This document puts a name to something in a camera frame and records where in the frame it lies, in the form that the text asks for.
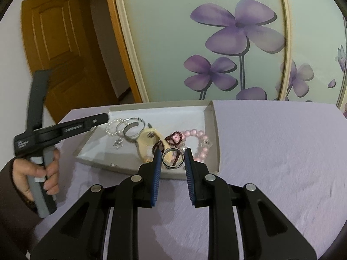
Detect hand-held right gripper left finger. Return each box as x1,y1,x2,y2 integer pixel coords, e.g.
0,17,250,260
29,148,163,260

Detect wooden door frame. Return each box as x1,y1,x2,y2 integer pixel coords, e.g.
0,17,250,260
73,0,143,103

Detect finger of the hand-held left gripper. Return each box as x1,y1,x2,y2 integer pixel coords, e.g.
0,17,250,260
58,114,109,141

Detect pink bead bracelet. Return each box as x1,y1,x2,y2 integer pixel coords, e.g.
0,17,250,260
180,128,210,163

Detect thin silver hoop bangle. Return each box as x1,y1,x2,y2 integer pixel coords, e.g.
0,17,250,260
116,117,147,136

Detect silver ring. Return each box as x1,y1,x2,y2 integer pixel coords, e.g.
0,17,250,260
162,148,183,170

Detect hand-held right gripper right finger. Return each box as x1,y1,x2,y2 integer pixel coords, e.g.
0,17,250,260
184,148,318,260

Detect person's left hand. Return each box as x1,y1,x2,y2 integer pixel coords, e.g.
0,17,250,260
12,149,61,201

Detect beige wide bracelet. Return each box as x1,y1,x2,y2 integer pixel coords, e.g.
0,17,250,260
136,128,170,163

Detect floral sliding wardrobe door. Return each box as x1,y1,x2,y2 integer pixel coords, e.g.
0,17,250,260
111,0,292,105
279,0,347,109

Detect white pearl bracelet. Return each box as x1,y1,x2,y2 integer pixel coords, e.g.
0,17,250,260
106,118,128,141

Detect dark red bead bracelet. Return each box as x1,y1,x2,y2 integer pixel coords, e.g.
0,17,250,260
152,131,185,155

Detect shallow grey cardboard box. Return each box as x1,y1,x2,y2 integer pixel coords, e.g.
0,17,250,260
75,100,220,180

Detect silver engraved cuff bangle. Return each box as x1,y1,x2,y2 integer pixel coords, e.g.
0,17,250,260
123,123,145,143

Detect purple tablecloth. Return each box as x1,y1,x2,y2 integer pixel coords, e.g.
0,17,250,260
30,99,347,260

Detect wooden door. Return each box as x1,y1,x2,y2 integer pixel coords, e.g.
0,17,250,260
21,0,117,122

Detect person's left forearm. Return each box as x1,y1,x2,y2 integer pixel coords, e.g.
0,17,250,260
0,160,41,260

